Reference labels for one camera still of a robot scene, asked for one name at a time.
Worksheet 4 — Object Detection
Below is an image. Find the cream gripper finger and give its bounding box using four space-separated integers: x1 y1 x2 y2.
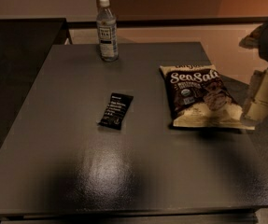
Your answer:
239 26 262 49
241 68 268 125

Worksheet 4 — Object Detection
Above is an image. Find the black rxbar chocolate bar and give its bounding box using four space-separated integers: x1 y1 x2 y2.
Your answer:
98 92 133 130

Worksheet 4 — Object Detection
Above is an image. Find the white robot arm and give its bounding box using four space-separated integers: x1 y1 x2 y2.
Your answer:
239 18 268 126

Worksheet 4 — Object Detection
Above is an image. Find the sea salt chips bag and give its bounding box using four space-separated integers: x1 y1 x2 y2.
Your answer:
160 64 255 130

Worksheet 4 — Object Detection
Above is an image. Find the clear plastic tea bottle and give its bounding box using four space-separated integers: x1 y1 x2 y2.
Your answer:
96 0 119 62

